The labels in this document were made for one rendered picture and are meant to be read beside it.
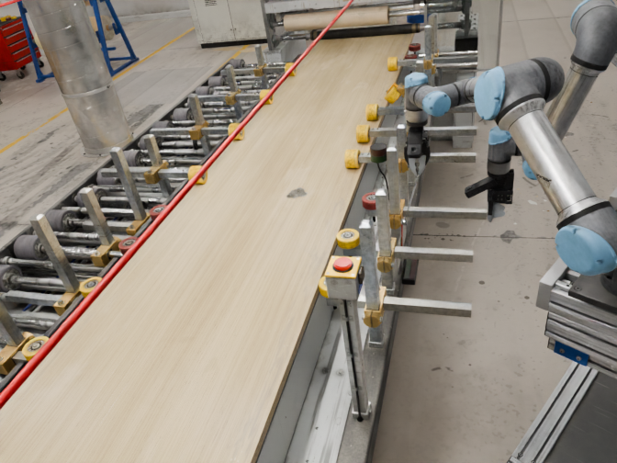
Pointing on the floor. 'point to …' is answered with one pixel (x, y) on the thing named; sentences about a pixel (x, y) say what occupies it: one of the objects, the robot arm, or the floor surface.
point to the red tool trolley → (15, 48)
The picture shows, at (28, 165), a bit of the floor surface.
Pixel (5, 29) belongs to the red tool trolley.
